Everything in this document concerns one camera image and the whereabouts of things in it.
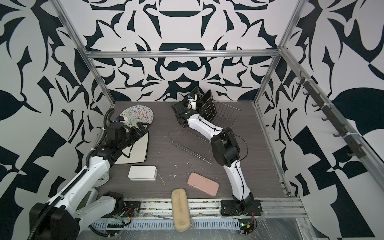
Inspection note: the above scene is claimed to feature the round speckled plate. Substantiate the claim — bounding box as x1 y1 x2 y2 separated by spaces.
119 105 154 128

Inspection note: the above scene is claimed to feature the white square plate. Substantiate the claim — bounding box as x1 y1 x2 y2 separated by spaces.
115 133 150 165

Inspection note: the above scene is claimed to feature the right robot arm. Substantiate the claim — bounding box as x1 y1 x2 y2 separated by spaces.
172 101 254 215

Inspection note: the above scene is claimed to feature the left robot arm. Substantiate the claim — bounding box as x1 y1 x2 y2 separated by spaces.
28 105 154 240

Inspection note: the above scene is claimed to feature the large black square plate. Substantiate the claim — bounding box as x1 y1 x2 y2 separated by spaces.
182 87 204 104

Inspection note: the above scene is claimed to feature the white rectangular case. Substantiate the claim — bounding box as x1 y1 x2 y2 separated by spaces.
128 166 157 182

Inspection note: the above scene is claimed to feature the white alarm clock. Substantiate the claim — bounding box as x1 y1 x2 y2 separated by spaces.
92 172 110 188

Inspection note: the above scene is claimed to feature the pink rectangular case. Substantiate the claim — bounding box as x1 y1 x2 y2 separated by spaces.
187 173 219 197

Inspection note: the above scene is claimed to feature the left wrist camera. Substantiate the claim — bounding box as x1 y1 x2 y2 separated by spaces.
115 116 128 124

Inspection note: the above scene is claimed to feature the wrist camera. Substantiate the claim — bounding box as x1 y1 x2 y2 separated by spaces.
187 93 199 110
115 116 128 124

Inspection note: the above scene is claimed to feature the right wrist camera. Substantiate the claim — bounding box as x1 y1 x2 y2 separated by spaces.
187 93 199 110

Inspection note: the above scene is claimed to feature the wire dish rack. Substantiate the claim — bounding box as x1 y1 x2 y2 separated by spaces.
167 100 241 164

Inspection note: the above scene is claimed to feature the black wall hook rail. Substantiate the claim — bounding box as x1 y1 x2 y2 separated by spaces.
297 72 367 159

